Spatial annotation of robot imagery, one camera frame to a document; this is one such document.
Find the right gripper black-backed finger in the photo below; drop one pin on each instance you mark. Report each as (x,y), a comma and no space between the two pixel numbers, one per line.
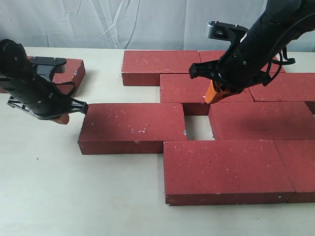
(207,70)

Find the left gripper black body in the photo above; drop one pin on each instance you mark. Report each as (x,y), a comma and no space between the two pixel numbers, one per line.
(28,93)

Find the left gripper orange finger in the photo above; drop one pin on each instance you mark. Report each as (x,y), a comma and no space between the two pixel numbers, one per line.
(63,119)
(76,106)

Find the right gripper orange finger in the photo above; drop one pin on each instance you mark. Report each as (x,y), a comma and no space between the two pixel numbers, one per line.
(216,92)

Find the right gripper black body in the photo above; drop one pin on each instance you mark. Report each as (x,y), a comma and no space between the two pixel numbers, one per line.
(240,66)

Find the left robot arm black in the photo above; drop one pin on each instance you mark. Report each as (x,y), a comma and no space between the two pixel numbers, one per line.
(14,60)

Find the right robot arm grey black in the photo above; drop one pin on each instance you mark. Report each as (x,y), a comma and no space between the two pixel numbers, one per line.
(300,15)

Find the back row right brick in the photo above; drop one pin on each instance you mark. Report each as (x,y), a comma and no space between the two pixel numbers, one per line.
(216,54)

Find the second row right brick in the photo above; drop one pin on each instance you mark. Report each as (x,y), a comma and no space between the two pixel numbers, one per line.
(288,87)

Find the third row red brick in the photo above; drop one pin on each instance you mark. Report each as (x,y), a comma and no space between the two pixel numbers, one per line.
(262,121)

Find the back row left brick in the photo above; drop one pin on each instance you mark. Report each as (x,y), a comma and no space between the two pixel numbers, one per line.
(144,67)

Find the white fabric backdrop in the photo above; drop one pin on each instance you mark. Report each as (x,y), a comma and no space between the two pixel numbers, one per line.
(123,24)

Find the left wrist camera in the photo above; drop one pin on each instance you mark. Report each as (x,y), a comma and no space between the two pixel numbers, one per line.
(47,67)

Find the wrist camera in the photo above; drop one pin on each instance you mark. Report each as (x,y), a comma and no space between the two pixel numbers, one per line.
(47,67)
(226,32)

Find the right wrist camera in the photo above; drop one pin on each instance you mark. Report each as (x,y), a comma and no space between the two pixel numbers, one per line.
(226,32)

